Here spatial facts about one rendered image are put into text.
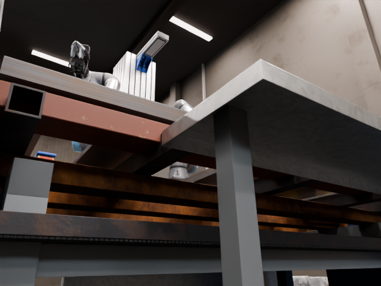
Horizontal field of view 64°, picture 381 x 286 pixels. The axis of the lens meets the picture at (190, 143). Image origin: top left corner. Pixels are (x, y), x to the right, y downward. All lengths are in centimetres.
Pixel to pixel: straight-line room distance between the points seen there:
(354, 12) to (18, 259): 595
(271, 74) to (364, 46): 531
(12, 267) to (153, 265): 23
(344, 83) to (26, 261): 558
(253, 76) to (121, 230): 31
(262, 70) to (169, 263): 41
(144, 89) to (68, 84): 172
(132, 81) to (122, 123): 168
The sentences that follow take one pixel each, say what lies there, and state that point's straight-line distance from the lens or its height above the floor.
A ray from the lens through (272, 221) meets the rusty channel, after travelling 135.
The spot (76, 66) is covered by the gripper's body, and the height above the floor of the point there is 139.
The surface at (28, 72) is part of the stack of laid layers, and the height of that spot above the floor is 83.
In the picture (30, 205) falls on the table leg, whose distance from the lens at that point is 55.
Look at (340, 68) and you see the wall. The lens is 598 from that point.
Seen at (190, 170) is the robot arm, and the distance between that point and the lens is 215.
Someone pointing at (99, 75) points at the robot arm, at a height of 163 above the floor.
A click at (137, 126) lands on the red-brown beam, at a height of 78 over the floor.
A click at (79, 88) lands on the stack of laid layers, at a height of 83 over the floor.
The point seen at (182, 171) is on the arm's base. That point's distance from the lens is 199.
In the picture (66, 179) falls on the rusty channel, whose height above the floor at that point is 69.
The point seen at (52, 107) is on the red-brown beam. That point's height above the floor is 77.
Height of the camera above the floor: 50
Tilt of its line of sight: 23 degrees up
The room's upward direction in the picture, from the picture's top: 1 degrees counter-clockwise
